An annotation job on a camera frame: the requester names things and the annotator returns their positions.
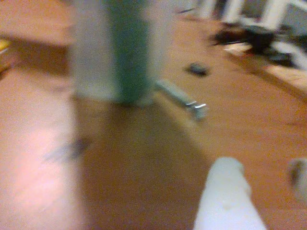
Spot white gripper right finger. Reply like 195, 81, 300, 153
287, 158, 307, 202

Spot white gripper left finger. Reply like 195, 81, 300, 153
193, 156, 269, 230

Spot silver metallic cylindrical object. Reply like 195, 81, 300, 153
154, 80, 210, 122

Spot black bag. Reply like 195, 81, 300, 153
211, 23, 295, 67

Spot white mug with green-blue pattern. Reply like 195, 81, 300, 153
71, 0, 166, 106

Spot white window frames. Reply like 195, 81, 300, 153
199, 0, 307, 31

